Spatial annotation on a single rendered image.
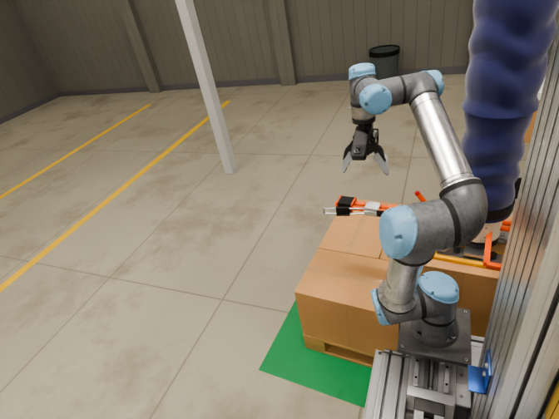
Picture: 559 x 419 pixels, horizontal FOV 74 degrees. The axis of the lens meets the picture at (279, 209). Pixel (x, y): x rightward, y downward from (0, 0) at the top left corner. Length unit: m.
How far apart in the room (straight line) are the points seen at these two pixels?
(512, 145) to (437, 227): 0.73
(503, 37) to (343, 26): 5.92
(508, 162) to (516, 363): 0.87
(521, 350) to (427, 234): 0.27
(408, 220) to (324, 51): 6.63
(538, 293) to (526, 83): 0.85
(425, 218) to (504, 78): 0.68
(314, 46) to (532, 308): 6.89
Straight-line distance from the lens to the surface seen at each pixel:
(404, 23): 7.05
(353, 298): 2.16
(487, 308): 1.91
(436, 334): 1.36
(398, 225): 0.85
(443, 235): 0.87
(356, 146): 1.16
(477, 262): 1.80
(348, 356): 2.57
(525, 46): 1.41
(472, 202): 0.91
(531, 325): 0.80
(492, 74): 1.42
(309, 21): 7.34
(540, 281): 0.72
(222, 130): 4.49
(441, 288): 1.25
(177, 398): 2.71
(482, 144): 1.53
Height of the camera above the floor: 2.18
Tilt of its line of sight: 34 degrees down
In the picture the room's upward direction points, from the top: 12 degrees counter-clockwise
